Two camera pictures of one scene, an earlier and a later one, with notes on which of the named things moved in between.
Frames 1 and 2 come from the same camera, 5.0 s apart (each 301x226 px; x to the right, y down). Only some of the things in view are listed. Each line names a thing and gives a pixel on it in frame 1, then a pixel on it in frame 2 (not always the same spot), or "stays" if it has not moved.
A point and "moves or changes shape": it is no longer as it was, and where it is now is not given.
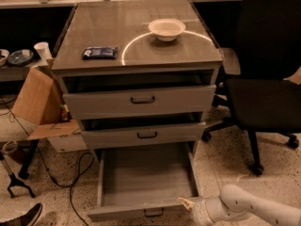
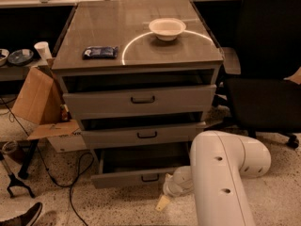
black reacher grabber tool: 13,181 stays
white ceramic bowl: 166,29 stays
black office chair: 265,100 stays
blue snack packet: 100,53 stays
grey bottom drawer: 142,182 moves or changes shape
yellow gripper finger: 189,204 → 162,203
